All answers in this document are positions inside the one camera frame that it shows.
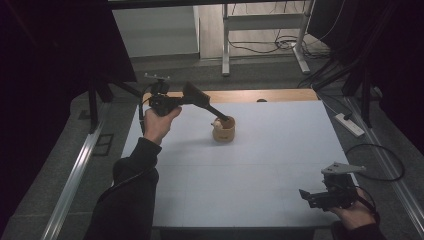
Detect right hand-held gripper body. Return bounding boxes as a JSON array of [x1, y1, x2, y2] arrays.
[[308, 161, 367, 212]]

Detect dark curtain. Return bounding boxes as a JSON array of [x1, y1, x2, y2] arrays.
[[306, 0, 424, 158], [0, 0, 138, 234]]

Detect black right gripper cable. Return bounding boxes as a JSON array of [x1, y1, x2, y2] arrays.
[[353, 184, 381, 224]]

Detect aluminium rail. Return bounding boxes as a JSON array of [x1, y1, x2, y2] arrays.
[[41, 103, 112, 240], [344, 96, 424, 236]]

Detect person's right hand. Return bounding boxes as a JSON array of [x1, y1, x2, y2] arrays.
[[328, 196, 377, 232]]

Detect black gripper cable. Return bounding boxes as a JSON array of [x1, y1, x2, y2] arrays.
[[138, 84, 154, 136], [353, 184, 381, 224]]

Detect tan wooden cup with figurine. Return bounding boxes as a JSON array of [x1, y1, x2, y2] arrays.
[[210, 116, 237, 144]]

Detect white desk frame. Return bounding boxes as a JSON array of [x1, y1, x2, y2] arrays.
[[221, 0, 316, 78]]

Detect white table mat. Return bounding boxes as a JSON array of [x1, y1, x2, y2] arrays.
[[120, 100, 349, 229]]

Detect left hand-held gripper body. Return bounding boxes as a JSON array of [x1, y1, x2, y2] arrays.
[[143, 73, 175, 117]]

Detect white power strip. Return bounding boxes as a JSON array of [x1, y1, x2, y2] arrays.
[[334, 112, 366, 138]]

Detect person's left hand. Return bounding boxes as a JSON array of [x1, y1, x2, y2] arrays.
[[143, 106, 183, 146]]

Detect black floor cables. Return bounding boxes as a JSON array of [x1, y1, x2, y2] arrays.
[[228, 31, 331, 60]]

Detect black looped cable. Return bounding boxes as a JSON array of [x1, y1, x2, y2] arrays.
[[344, 143, 406, 183]]

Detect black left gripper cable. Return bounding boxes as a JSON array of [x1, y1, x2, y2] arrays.
[[138, 84, 154, 136]]

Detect black metal stand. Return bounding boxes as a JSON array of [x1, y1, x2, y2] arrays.
[[313, 59, 376, 129], [87, 76, 145, 135]]

